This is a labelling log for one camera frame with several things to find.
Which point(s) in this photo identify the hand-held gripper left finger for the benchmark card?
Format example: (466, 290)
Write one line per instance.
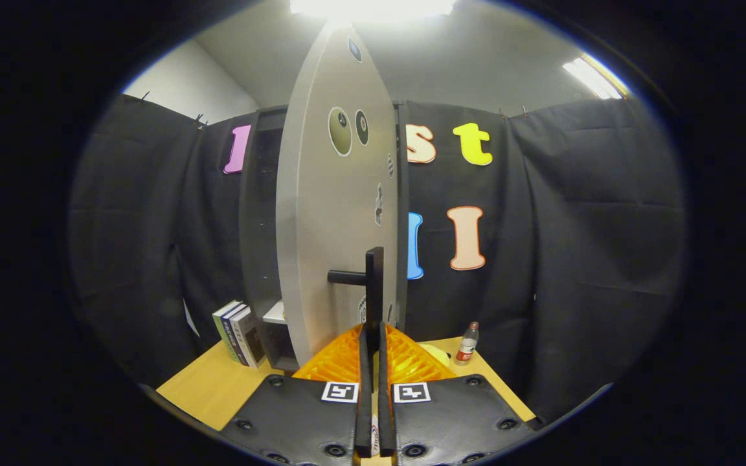
(365, 388)

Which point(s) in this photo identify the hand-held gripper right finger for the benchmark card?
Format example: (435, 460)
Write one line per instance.
(384, 388)

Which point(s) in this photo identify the dark grey shoe cabinet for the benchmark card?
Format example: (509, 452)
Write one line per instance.
(259, 226)

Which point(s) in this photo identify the yellow pineapple toy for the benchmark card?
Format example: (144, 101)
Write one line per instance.
(438, 355)

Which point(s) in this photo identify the clear plastic bottle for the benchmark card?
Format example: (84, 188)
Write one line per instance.
(467, 346)

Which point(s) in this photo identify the white spine book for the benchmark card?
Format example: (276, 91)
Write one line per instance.
(248, 336)

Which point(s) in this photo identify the blue spine book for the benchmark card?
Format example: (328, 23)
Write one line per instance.
(234, 333)

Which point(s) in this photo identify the narrow ceiling light panel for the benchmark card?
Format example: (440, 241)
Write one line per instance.
(593, 77)

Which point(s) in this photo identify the large ceiling light panel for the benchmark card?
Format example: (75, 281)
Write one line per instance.
(373, 6)

